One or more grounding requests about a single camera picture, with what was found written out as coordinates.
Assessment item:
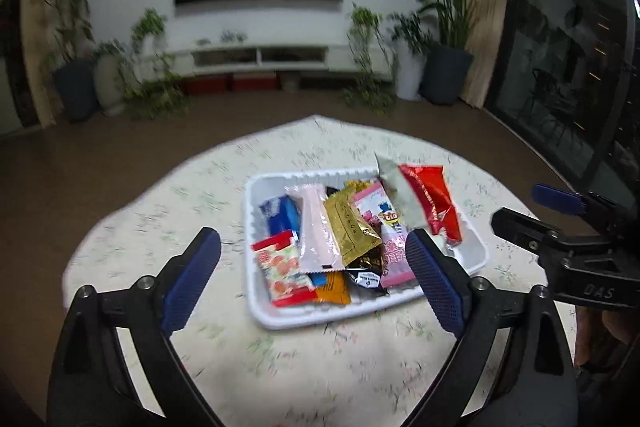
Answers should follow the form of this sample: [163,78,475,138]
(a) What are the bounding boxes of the long black snack packet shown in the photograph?
[347,257,390,294]

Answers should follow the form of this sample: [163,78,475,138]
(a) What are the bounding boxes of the large-leaf plant in dark pot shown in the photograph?
[385,0,521,105]

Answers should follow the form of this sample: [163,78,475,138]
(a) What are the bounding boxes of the orange snack packet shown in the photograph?
[312,271,352,306]

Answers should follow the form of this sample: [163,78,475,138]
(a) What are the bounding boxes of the floral tablecloth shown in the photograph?
[62,114,581,427]

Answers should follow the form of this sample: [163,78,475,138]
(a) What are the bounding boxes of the tall plant in dark pot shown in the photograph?
[32,0,101,124]

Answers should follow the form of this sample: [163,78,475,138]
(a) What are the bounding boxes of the white plastic tray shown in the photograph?
[242,165,490,331]

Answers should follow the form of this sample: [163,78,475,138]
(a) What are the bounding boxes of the bushy plant in white pot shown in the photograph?
[390,12,436,102]

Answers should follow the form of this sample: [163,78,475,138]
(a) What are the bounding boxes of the plant in pale stone pot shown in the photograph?
[95,39,128,116]

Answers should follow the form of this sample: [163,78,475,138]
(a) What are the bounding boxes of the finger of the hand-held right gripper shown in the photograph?
[491,207,606,263]
[531,183,636,235]

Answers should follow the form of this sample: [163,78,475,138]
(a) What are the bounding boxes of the white television console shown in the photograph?
[140,42,396,78]

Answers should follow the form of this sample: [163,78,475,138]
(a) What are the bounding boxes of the silver grey snack packet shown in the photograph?
[375,152,423,228]

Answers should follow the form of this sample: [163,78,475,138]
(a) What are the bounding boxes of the red snack packet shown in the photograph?
[399,164,463,244]

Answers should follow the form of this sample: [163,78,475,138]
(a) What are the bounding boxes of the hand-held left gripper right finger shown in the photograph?
[400,228,581,427]

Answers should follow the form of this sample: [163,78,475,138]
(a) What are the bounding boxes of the pink cartoon print packet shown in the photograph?
[352,181,416,289]

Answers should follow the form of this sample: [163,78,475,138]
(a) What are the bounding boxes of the gold snack packet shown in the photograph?
[322,184,383,269]

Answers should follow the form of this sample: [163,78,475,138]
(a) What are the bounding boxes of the pale pink snack packet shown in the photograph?
[285,183,346,274]

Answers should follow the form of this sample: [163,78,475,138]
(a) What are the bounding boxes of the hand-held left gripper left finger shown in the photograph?
[46,227,226,427]

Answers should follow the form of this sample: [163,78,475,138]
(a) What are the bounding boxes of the trailing pothos plant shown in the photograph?
[120,9,191,120]

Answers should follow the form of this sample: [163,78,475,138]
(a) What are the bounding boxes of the beige curtain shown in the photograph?
[460,0,511,110]
[20,0,58,128]

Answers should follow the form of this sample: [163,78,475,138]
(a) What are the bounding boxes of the thin trailing vine plant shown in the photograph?
[342,4,398,115]

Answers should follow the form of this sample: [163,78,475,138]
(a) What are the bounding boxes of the red storage box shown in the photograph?
[231,74,278,92]

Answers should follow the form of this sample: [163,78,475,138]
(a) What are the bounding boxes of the white red fruit packet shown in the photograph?
[251,230,319,309]

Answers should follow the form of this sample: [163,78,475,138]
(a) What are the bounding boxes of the glass sliding door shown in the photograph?
[485,0,640,218]

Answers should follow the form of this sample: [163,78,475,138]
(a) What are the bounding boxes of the person's right hand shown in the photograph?
[574,302,640,370]

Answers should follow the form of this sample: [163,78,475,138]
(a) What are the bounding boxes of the blue snack packet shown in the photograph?
[259,196,302,243]

